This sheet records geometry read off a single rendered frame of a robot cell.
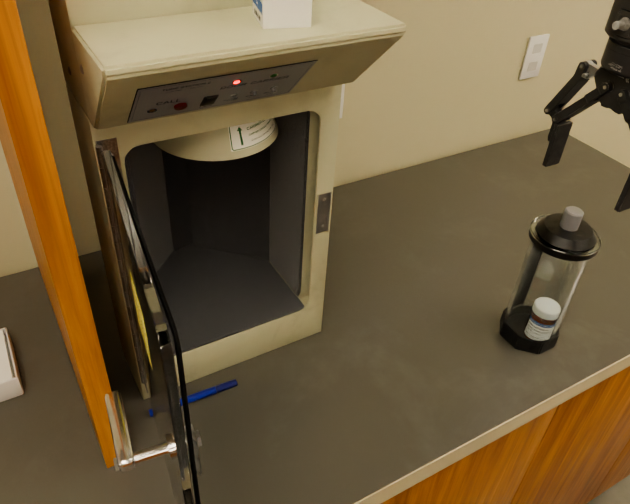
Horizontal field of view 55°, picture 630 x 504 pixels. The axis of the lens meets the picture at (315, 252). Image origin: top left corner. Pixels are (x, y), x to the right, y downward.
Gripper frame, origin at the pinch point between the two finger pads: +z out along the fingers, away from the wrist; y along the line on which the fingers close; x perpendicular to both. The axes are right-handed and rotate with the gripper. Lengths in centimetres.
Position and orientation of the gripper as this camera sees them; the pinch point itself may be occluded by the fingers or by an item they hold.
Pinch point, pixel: (587, 178)
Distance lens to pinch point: 97.7
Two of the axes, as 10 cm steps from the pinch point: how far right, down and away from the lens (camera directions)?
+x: 8.7, -2.6, 4.1
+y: 4.9, 5.6, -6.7
